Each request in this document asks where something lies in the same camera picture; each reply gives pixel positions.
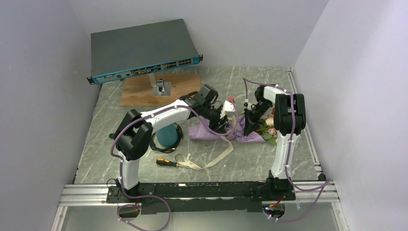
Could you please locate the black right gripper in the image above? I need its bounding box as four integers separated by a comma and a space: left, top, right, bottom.
243, 100, 272, 137

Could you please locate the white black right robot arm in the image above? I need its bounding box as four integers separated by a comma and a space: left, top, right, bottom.
243, 84, 306, 180

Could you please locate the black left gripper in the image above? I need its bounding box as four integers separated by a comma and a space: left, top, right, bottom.
201, 103, 229, 137

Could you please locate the grey teal network switch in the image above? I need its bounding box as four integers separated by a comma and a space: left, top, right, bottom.
87, 19, 203, 85

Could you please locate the aluminium frame rail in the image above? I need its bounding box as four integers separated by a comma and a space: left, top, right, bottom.
51, 181, 350, 231

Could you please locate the purple flower bouquet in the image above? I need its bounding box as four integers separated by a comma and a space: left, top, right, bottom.
188, 116, 278, 145

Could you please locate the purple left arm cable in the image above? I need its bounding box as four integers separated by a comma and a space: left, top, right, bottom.
110, 103, 240, 231

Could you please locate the orange black screwdriver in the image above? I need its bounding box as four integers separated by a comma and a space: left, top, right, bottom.
155, 158, 179, 167

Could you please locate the brown wooden board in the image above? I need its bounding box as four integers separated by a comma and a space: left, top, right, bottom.
120, 74, 202, 107

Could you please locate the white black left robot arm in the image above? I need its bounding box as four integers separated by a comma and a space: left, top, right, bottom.
111, 85, 235, 202

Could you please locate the beige ribbon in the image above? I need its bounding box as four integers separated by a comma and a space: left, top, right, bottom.
174, 116, 238, 170

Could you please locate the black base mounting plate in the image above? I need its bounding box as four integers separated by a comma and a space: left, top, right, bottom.
106, 179, 296, 215

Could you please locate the black coiled cable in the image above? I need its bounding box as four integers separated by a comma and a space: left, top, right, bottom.
149, 123, 184, 154

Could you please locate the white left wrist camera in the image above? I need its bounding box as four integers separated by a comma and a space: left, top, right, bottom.
220, 100, 236, 119

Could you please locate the teal vase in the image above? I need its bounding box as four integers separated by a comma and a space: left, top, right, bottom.
156, 124, 178, 147

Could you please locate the grey metal stand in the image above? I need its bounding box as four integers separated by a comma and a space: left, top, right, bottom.
148, 73, 171, 96

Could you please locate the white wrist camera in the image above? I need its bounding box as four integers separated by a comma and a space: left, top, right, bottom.
220, 100, 236, 119
243, 99, 252, 108

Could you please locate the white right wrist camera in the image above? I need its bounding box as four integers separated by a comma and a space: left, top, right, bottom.
243, 99, 252, 108

